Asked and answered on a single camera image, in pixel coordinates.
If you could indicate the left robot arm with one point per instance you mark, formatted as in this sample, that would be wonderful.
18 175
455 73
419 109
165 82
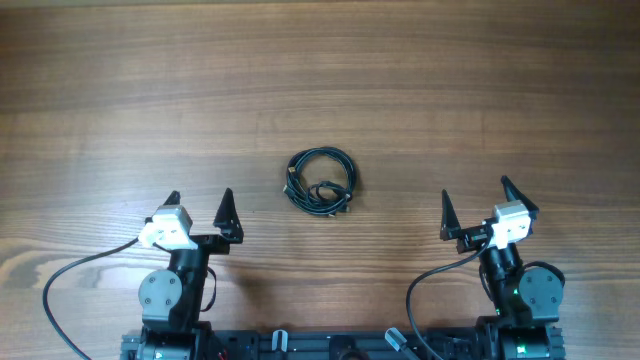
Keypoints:
171 298

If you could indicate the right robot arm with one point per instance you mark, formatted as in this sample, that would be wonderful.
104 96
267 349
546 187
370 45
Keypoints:
526 297

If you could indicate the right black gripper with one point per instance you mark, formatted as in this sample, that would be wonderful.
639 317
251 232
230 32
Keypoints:
471 237

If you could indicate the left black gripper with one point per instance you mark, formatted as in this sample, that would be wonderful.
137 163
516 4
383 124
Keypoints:
218 245

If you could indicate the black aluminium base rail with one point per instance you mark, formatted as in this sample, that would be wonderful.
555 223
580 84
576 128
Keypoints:
345 345

